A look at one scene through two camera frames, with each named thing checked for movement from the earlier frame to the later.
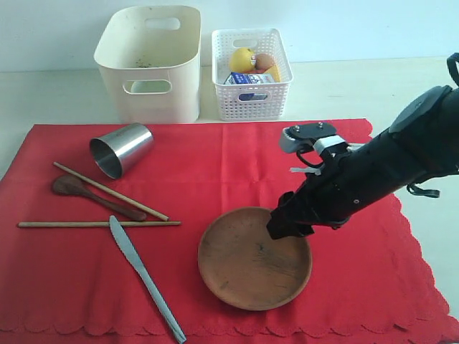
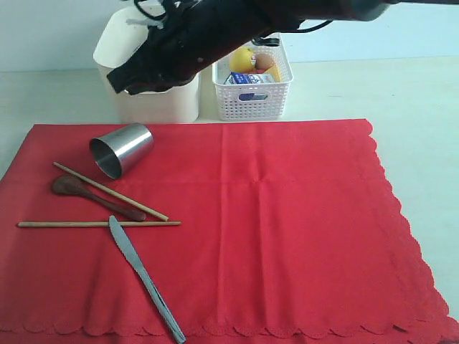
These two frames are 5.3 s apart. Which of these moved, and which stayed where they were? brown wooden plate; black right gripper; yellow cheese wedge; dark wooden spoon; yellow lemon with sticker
Moved: brown wooden plate; black right gripper
Stayed: yellow cheese wedge; dark wooden spoon; yellow lemon with sticker
